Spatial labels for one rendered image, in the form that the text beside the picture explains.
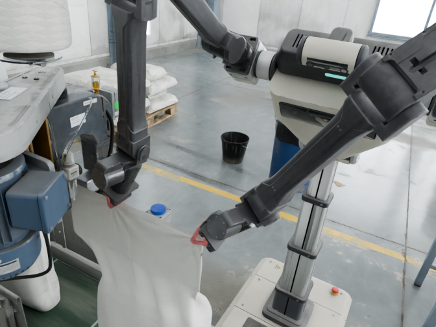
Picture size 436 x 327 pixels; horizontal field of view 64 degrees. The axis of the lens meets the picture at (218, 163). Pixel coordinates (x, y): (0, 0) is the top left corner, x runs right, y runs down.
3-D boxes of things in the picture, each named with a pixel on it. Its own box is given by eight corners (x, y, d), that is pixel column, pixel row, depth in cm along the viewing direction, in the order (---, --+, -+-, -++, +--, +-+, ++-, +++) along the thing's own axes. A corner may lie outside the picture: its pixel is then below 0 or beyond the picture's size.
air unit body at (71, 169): (85, 197, 105) (80, 150, 98) (72, 204, 101) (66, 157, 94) (74, 192, 107) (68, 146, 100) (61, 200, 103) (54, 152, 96)
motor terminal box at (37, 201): (73, 214, 78) (68, 169, 72) (53, 245, 69) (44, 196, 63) (36, 211, 78) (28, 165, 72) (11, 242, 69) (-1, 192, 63)
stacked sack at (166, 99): (180, 104, 472) (180, 93, 465) (149, 118, 418) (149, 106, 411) (154, 97, 488) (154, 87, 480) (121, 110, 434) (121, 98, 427)
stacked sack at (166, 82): (180, 87, 460) (180, 76, 454) (148, 98, 406) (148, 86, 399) (153, 80, 477) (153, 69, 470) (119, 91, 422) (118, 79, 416)
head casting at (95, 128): (115, 166, 123) (111, 82, 109) (58, 198, 103) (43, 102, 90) (55, 143, 134) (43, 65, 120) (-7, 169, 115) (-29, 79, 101)
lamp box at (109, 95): (122, 115, 119) (121, 89, 114) (113, 119, 115) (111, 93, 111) (105, 110, 121) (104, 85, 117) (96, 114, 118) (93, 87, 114)
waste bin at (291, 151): (320, 178, 349) (335, 117, 318) (306, 202, 308) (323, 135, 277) (274, 164, 367) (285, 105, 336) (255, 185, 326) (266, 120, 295)
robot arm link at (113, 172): (152, 145, 89) (129, 130, 92) (115, 157, 80) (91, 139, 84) (144, 182, 95) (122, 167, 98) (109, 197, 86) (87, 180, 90)
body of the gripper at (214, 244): (195, 231, 85) (217, 222, 80) (215, 211, 93) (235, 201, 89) (211, 253, 85) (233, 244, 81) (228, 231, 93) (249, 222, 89)
